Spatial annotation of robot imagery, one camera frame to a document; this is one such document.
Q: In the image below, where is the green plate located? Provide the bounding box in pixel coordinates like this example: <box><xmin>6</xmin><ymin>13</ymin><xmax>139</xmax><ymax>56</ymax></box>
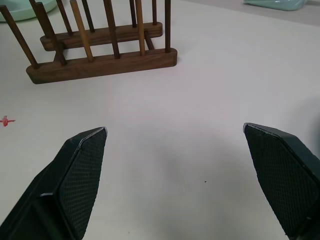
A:
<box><xmin>0</xmin><ymin>0</ymin><xmax>57</xmax><ymax>23</ymax></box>

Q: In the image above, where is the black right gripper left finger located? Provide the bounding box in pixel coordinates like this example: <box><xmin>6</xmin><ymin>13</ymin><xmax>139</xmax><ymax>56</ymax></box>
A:
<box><xmin>0</xmin><ymin>126</ymin><xmax>109</xmax><ymax>240</ymax></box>

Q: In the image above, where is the red cross mark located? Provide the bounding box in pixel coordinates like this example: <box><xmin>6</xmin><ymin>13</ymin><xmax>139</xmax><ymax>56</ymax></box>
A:
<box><xmin>0</xmin><ymin>115</ymin><xmax>17</xmax><ymax>129</ymax></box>

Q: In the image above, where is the light green dish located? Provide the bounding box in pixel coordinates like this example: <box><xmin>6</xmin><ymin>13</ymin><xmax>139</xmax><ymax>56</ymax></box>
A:
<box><xmin>243</xmin><ymin>0</ymin><xmax>307</xmax><ymax>13</ymax></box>

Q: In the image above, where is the wooden dish rack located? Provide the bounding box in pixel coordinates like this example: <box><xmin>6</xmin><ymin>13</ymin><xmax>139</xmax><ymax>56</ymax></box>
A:
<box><xmin>0</xmin><ymin>0</ymin><xmax>179</xmax><ymax>85</ymax></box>

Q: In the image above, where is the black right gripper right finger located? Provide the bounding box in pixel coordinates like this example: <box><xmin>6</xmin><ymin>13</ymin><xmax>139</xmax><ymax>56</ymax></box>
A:
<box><xmin>242</xmin><ymin>122</ymin><xmax>320</xmax><ymax>240</ymax></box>

